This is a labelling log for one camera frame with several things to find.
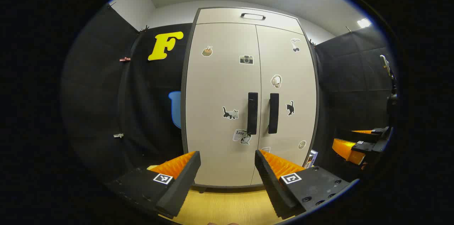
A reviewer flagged white and blue box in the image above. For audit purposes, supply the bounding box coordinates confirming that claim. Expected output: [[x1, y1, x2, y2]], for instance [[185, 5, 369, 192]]
[[304, 149, 319, 169]]

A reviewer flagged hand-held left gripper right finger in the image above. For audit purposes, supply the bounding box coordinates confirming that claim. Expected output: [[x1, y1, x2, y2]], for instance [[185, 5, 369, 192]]
[[254, 149, 359, 220]]

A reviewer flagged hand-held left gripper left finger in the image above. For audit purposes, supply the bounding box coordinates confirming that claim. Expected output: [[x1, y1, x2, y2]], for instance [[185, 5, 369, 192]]
[[106, 151, 201, 219]]

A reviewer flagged beige cabinet door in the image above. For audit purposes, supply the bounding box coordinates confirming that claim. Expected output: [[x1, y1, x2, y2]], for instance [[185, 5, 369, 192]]
[[255, 25, 317, 186], [185, 23, 262, 187]]

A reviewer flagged black door handle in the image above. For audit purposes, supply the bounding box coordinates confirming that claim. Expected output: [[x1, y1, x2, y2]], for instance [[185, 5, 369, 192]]
[[268, 93, 279, 134], [247, 92, 259, 135]]

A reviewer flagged beige double-door shoe cabinet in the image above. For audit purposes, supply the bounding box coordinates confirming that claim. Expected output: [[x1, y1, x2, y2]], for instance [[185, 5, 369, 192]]
[[180, 7, 320, 189]]

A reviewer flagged black backdrop cloth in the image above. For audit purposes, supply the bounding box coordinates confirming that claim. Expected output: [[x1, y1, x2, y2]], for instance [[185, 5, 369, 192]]
[[60, 3, 399, 190]]

